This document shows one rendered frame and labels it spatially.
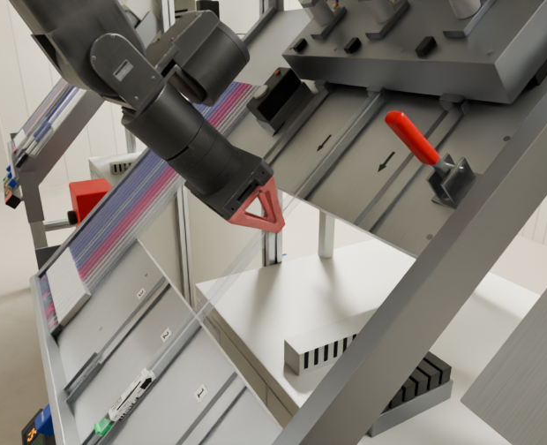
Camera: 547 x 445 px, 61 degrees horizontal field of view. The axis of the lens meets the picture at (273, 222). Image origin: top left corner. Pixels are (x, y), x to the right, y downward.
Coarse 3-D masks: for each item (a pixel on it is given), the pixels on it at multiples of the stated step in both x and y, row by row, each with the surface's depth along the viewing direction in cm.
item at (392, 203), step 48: (336, 96) 61; (432, 96) 49; (528, 96) 41; (240, 144) 70; (288, 144) 62; (384, 144) 50; (432, 144) 45; (480, 144) 42; (288, 192) 56; (336, 192) 50; (384, 192) 45; (432, 192) 42; (384, 240) 42
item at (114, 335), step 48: (144, 288) 63; (96, 336) 64; (144, 336) 57; (192, 336) 51; (96, 384) 57; (192, 384) 46; (240, 384) 43; (144, 432) 47; (192, 432) 43; (240, 432) 39
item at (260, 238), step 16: (368, 112) 54; (352, 128) 53; (336, 144) 53; (320, 160) 53; (304, 176) 53; (320, 176) 53; (304, 192) 53; (288, 208) 52; (256, 240) 52; (240, 256) 52; (224, 272) 52; (240, 272) 52; (224, 288) 51; (208, 304) 51; (192, 320) 51; (176, 336) 51; (160, 352) 51; (160, 368) 50
